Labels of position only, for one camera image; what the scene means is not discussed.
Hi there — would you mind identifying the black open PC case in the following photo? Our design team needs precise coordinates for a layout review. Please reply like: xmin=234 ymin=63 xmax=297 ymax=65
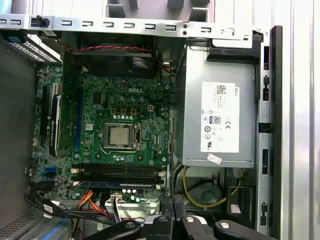
xmin=0 ymin=13 xmax=285 ymax=240

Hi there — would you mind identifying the black case fan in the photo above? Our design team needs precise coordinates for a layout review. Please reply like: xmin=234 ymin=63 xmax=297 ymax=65
xmin=63 ymin=32 xmax=161 ymax=78

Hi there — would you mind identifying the metal wire locking lever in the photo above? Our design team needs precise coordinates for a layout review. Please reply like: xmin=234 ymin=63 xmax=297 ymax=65
xmin=99 ymin=146 xmax=139 ymax=155

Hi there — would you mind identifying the black graphics card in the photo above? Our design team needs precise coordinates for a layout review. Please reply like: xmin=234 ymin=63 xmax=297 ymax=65
xmin=48 ymin=93 xmax=63 ymax=158

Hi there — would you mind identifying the blue disk carrier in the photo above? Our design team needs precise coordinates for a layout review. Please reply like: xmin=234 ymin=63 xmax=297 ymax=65
xmin=37 ymin=217 xmax=76 ymax=240

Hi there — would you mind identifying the grey parts rack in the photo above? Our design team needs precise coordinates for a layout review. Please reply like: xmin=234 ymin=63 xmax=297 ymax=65
xmin=106 ymin=0 xmax=217 ymax=23

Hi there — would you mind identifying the green motherboard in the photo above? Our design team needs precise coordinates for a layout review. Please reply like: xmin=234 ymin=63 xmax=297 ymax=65
xmin=31 ymin=63 xmax=176 ymax=203

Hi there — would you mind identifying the black expansion slot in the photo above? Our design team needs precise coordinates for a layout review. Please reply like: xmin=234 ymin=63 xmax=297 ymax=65
xmin=39 ymin=86 xmax=49 ymax=148

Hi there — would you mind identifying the black RAM slot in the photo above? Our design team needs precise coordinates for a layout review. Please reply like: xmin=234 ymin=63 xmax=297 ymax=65
xmin=80 ymin=175 xmax=160 ymax=183
xmin=80 ymin=169 xmax=160 ymax=177
xmin=80 ymin=162 xmax=160 ymax=171

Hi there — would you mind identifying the orange wire bundle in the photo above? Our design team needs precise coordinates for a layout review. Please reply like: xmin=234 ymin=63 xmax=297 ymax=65
xmin=76 ymin=189 xmax=112 ymax=220

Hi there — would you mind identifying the blue expansion slot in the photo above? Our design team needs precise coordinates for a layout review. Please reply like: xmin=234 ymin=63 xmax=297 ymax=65
xmin=75 ymin=86 xmax=84 ymax=151

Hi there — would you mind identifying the grey power supply unit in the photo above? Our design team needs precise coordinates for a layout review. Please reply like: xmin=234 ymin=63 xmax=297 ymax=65
xmin=181 ymin=44 xmax=258 ymax=168

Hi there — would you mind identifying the metal CPU socket cover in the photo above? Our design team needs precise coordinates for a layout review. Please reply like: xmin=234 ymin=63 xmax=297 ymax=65
xmin=103 ymin=121 xmax=143 ymax=151

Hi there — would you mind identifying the metal disk bay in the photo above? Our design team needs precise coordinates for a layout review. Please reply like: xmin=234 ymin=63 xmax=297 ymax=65
xmin=0 ymin=207 xmax=51 ymax=240

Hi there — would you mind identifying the silver CPU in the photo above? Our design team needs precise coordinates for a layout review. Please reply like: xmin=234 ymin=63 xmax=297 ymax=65
xmin=108 ymin=126 xmax=132 ymax=147

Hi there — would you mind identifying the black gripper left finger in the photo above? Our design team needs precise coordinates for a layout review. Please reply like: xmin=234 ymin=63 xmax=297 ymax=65
xmin=92 ymin=193 xmax=175 ymax=240

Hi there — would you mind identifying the green RAM stick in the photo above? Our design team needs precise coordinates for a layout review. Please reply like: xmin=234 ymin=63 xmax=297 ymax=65
xmin=79 ymin=181 xmax=161 ymax=190

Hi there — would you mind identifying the yellow wire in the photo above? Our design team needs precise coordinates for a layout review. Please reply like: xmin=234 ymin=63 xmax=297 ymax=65
xmin=182 ymin=166 xmax=240 ymax=209

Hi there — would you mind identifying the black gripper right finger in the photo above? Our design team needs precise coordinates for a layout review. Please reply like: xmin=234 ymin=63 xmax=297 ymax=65
xmin=174 ymin=194 xmax=276 ymax=240

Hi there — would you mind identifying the red and black twisted wire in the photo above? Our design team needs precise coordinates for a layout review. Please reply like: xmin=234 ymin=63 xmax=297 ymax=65
xmin=61 ymin=44 xmax=154 ymax=54

